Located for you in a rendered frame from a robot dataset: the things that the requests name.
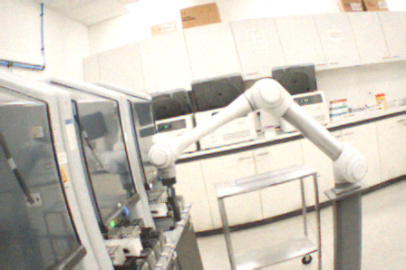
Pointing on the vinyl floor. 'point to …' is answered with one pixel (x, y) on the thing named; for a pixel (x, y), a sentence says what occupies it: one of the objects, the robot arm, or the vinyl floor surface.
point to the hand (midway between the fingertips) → (177, 215)
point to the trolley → (284, 252)
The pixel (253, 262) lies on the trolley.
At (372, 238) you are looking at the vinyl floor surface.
